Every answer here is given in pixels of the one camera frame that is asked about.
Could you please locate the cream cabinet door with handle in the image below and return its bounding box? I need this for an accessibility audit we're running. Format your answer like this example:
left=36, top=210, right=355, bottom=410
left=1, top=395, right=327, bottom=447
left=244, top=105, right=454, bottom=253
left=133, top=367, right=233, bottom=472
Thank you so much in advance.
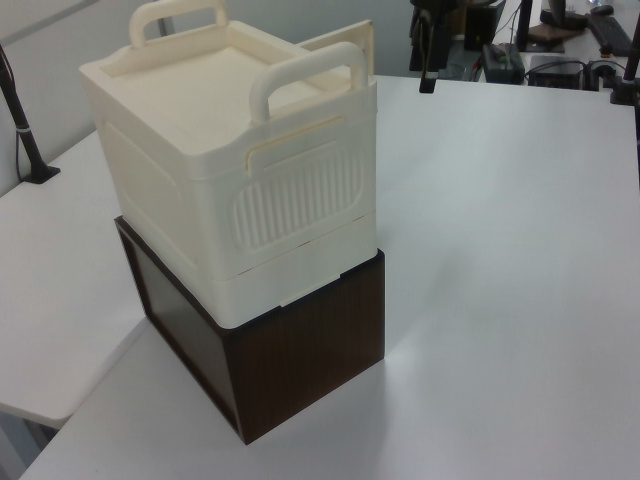
left=299, top=18, right=375, bottom=76

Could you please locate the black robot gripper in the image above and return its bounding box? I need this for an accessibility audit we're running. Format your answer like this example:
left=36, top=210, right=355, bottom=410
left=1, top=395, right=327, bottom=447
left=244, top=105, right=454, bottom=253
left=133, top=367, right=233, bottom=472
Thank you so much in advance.
left=418, top=27, right=437, bottom=95

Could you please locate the black monitor stand pole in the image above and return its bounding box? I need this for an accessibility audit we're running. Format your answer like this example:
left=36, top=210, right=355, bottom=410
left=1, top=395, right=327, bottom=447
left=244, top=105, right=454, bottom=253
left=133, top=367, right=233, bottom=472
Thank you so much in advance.
left=514, top=0, right=533, bottom=51

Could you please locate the brown wooden stand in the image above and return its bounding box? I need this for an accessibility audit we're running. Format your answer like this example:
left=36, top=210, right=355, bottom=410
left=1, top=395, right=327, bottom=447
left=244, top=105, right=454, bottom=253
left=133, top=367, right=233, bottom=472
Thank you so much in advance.
left=528, top=19, right=567, bottom=52

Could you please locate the black electronics box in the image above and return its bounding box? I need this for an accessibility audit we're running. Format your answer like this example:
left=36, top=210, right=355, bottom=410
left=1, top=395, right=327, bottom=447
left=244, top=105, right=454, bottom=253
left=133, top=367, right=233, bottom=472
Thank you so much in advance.
left=524, top=54, right=587, bottom=90

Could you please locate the cream plastic storage cabinet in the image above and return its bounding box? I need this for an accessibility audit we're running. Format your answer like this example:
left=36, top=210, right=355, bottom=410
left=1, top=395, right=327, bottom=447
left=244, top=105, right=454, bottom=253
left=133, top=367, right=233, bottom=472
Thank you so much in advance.
left=78, top=0, right=378, bottom=330

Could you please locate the black clamped camera pole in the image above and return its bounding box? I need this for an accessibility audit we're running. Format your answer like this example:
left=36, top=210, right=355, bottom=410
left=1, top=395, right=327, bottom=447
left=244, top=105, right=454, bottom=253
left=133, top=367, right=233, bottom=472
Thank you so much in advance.
left=609, top=0, right=640, bottom=107
left=0, top=43, right=62, bottom=187

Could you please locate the dark brown wooden box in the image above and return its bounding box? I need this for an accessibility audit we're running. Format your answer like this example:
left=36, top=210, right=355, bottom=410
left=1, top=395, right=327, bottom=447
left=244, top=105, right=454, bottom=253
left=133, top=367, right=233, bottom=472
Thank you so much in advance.
left=113, top=214, right=387, bottom=447

